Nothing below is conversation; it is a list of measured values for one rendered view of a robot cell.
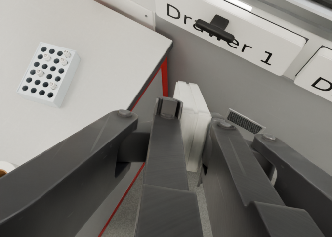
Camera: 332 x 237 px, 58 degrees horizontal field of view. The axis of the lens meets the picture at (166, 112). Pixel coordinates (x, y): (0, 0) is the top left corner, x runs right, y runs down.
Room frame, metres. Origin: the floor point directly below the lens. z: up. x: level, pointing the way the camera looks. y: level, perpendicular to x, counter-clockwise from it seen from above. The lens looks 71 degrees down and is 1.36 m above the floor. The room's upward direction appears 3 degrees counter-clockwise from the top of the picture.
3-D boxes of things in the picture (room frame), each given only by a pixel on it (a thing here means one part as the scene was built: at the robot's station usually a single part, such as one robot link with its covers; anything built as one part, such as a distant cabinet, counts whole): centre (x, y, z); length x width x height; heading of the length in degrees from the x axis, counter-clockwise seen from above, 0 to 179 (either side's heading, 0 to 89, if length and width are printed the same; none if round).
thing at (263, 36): (0.34, -0.11, 0.87); 0.29 x 0.02 x 0.11; 57
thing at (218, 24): (0.32, -0.10, 0.91); 0.07 x 0.04 x 0.01; 57
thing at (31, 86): (0.30, 0.25, 0.78); 0.12 x 0.08 x 0.04; 161
